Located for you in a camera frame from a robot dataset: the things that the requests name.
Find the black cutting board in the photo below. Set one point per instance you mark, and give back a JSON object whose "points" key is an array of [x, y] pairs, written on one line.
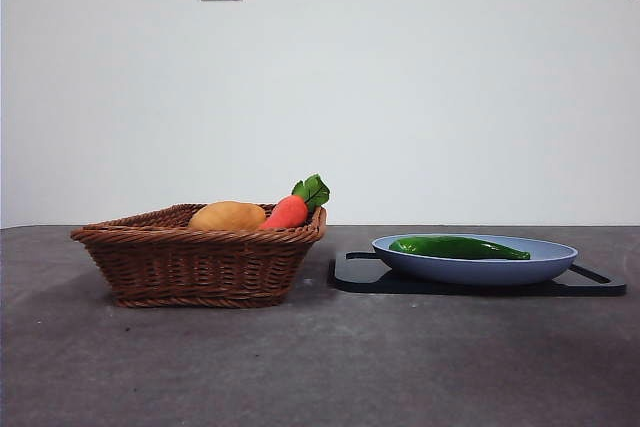
{"points": [[360, 279]]}

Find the blue round plate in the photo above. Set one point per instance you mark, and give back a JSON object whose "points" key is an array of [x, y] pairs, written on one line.
{"points": [[475, 272]]}

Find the orange carrot with green leaves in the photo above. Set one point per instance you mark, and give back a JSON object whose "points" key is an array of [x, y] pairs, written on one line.
{"points": [[287, 212]]}

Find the brown wicker basket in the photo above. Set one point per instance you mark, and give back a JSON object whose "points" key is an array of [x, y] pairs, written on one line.
{"points": [[200, 267]]}

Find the yellow-brown potato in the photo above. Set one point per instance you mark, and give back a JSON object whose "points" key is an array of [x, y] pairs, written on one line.
{"points": [[227, 216]]}

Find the green pepper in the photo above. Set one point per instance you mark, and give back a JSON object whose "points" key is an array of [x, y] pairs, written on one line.
{"points": [[450, 247]]}

